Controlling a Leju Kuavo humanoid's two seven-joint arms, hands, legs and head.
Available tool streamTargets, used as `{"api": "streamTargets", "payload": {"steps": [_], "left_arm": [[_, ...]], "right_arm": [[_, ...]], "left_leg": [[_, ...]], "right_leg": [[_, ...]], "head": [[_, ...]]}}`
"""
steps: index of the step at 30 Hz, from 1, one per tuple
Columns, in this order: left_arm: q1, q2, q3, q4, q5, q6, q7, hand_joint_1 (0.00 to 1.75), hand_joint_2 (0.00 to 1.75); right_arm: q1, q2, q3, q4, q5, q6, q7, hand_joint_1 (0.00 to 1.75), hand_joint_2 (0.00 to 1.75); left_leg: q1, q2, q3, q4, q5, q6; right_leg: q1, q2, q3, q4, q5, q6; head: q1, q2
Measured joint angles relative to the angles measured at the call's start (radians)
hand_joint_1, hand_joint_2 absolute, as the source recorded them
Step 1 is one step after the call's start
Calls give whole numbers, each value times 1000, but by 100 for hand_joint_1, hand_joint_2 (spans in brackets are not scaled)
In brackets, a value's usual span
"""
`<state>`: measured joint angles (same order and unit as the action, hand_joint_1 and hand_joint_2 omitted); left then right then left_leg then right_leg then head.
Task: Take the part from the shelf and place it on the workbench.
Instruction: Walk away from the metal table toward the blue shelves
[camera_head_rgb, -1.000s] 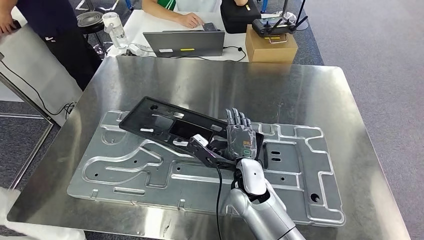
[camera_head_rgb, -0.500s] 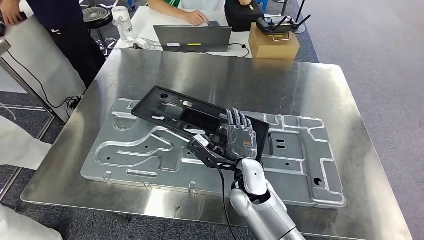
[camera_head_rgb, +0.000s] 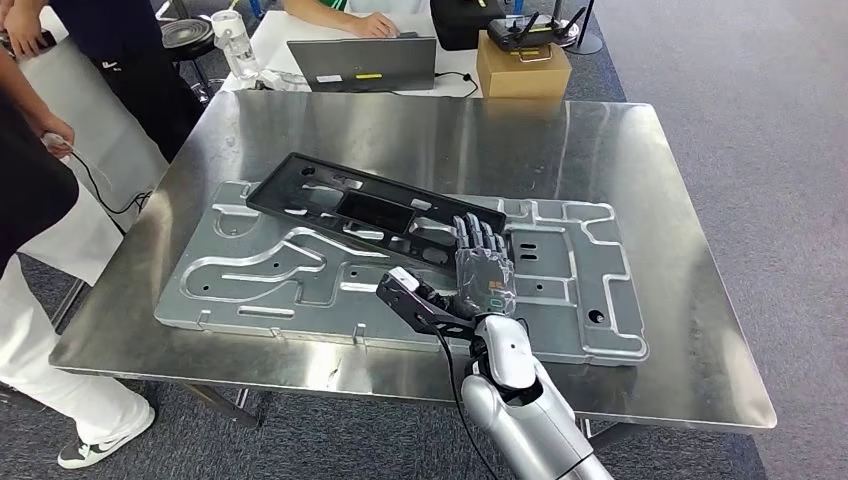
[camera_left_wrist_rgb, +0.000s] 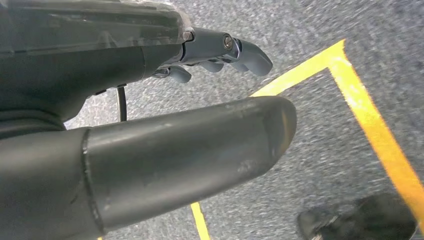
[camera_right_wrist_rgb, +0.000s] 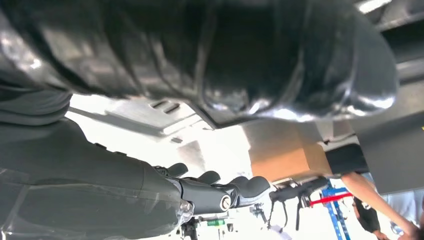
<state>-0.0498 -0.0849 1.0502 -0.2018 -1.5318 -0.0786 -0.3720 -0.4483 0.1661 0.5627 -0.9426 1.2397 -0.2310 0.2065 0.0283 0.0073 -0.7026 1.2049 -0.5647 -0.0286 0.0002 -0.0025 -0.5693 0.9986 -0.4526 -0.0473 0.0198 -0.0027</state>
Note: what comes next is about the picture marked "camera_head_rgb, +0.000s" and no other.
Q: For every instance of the black case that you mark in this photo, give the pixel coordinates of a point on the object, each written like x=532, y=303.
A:
x=464, y=23

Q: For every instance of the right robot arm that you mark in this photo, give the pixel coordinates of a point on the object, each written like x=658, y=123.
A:
x=523, y=424

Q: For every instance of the person's hand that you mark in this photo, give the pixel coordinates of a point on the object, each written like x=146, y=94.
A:
x=26, y=30
x=58, y=138
x=374, y=26

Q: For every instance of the black remote with antennas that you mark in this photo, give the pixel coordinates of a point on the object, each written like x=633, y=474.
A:
x=523, y=33

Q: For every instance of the person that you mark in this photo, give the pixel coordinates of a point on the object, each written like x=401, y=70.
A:
x=318, y=10
x=26, y=199
x=132, y=66

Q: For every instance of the grey laptop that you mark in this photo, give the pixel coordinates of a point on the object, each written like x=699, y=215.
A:
x=361, y=63

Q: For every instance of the clear water bottle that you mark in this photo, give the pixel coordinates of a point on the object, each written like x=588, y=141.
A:
x=237, y=50

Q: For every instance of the white crumpled plastic bag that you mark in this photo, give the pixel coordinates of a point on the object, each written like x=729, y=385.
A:
x=285, y=81

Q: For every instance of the black round stool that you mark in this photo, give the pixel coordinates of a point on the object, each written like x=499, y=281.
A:
x=189, y=36

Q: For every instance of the cardboard box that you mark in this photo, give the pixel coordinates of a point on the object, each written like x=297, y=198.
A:
x=523, y=76

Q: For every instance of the black plastic frame part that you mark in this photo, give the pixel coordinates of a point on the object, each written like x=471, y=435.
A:
x=378, y=212

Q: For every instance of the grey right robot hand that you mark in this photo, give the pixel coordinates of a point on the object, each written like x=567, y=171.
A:
x=487, y=285

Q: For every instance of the stainless steel workbench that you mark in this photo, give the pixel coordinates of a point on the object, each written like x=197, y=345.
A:
x=397, y=126

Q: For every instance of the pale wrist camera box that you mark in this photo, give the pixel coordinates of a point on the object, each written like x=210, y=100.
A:
x=411, y=301

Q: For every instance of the grey stamped metal plate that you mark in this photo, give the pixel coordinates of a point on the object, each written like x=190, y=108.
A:
x=265, y=291

